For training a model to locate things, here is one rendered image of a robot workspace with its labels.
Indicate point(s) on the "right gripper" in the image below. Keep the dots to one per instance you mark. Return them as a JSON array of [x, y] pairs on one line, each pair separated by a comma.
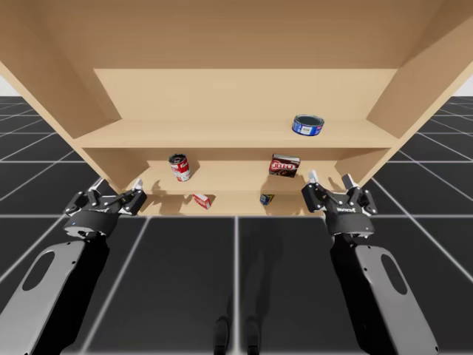
[[347, 220]]

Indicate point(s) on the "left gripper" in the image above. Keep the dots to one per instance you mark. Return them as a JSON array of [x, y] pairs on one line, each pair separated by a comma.
[[92, 222]]

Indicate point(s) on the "dark red and brown carton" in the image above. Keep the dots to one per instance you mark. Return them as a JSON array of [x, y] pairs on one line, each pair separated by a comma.
[[284, 167]]

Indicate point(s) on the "green and blue rectangular can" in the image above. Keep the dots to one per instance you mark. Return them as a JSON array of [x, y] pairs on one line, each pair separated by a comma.
[[266, 199]]

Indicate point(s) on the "blue flat can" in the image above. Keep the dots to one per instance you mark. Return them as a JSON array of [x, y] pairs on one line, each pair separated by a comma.
[[307, 126]]

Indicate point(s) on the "red and white can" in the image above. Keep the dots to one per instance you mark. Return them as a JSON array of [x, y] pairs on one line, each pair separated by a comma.
[[180, 169]]

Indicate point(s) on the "red and white carton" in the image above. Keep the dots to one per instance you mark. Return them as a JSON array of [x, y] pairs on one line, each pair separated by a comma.
[[202, 201]]

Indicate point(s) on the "pale wooden shelf unit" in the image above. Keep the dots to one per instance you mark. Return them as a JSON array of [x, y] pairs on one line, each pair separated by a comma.
[[236, 44]]

